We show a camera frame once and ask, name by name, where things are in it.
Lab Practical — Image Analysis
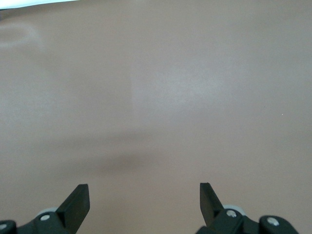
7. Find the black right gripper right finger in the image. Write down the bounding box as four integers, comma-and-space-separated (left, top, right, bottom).
196, 182, 299, 234

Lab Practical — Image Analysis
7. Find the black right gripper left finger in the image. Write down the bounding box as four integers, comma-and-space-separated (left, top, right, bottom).
0, 184, 91, 234

